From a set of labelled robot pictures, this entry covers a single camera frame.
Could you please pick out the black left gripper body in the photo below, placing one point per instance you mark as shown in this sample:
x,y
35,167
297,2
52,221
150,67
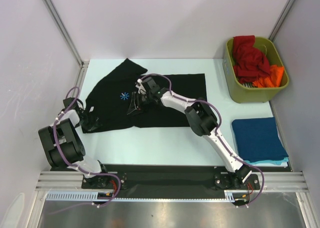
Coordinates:
x,y
89,121

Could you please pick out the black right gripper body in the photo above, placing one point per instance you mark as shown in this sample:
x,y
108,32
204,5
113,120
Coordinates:
x,y
139,101

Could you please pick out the black t shirt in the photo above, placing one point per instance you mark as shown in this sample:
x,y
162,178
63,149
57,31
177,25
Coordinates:
x,y
108,103

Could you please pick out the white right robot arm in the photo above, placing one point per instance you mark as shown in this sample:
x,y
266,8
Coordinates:
x,y
202,121

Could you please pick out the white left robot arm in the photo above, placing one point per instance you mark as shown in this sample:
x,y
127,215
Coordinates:
x,y
63,147

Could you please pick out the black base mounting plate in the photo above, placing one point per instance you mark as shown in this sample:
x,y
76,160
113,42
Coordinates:
x,y
187,181

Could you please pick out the red t shirt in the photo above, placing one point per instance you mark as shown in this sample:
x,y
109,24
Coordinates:
x,y
250,63

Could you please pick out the green plastic basket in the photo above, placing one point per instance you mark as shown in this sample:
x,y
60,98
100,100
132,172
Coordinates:
x,y
246,92

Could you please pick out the folded dark blue t shirt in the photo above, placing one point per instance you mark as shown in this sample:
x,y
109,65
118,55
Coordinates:
x,y
257,139

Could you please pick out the orange t shirt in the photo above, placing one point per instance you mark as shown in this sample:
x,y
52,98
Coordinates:
x,y
273,80

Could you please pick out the folded light blue t shirt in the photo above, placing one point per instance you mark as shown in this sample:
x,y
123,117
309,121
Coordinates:
x,y
270,163

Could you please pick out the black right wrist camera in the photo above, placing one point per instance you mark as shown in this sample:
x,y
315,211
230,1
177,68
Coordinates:
x,y
146,86

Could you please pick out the aluminium frame post left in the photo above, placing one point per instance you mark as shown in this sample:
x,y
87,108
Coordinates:
x,y
63,30

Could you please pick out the aluminium frame post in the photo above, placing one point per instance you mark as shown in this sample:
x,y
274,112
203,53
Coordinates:
x,y
63,30
281,19

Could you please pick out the white slotted cable duct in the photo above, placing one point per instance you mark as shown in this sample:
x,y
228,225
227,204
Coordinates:
x,y
102,197

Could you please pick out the aluminium frame post right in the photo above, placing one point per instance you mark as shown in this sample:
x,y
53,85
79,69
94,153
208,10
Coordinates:
x,y
281,19

